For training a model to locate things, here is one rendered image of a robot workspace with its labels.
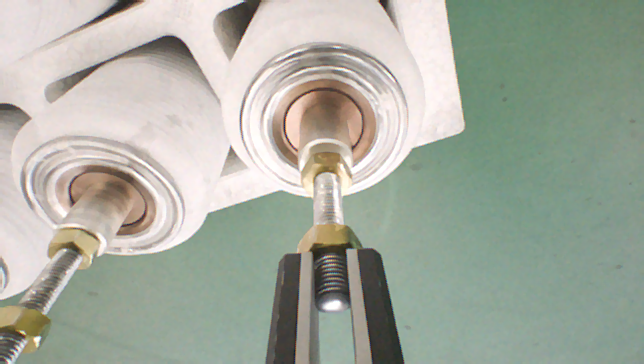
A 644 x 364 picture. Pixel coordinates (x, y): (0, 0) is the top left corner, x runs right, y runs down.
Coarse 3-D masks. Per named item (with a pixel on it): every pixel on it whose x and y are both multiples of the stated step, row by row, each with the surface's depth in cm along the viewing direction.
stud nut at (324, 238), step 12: (312, 228) 11; (324, 228) 11; (336, 228) 11; (348, 228) 11; (312, 240) 10; (324, 240) 10; (336, 240) 10; (348, 240) 10; (300, 252) 11; (312, 252) 10; (324, 252) 10; (336, 252) 10
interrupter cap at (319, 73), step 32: (288, 64) 15; (320, 64) 15; (352, 64) 15; (384, 64) 15; (256, 96) 16; (288, 96) 16; (320, 96) 16; (352, 96) 16; (384, 96) 16; (256, 128) 17; (288, 128) 17; (352, 128) 17; (384, 128) 17; (256, 160) 18; (288, 160) 18; (384, 160) 18
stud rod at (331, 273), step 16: (320, 176) 13; (336, 176) 13; (320, 192) 13; (336, 192) 13; (320, 208) 12; (336, 208) 12; (320, 256) 10; (336, 256) 10; (320, 272) 10; (336, 272) 10; (320, 288) 10; (336, 288) 9; (320, 304) 10; (336, 304) 10
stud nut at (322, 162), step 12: (312, 156) 14; (324, 156) 14; (336, 156) 14; (312, 168) 13; (324, 168) 13; (336, 168) 13; (348, 168) 14; (300, 180) 14; (312, 180) 14; (348, 180) 14; (312, 192) 14
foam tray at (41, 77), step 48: (144, 0) 22; (192, 0) 20; (240, 0) 20; (384, 0) 25; (432, 0) 20; (48, 48) 22; (96, 48) 22; (192, 48) 22; (432, 48) 22; (0, 96) 23; (48, 96) 24; (432, 96) 24; (240, 192) 28
